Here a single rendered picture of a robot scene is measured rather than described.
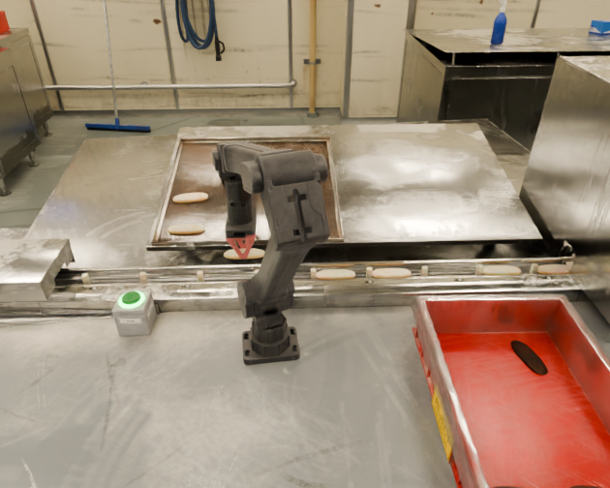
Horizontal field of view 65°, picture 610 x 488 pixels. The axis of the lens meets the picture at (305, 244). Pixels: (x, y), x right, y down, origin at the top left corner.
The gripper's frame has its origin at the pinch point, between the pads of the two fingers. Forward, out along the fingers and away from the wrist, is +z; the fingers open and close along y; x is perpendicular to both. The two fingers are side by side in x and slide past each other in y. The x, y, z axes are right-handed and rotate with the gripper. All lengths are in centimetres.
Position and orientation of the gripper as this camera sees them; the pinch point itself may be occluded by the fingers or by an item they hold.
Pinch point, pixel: (243, 251)
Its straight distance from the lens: 116.6
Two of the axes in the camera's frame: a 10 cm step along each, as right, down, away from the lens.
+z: 0.0, 8.3, 5.6
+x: 10.0, -0.2, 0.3
